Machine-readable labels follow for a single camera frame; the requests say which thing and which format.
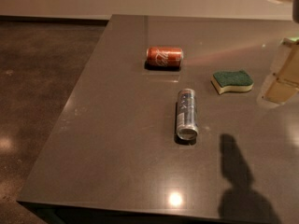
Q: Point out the red coca-cola can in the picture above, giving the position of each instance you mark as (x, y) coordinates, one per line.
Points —
(165, 57)

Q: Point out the silver blue redbull can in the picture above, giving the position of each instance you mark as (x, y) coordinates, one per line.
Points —
(186, 128)

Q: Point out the green yellow sponge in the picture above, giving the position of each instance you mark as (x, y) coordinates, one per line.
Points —
(232, 81)

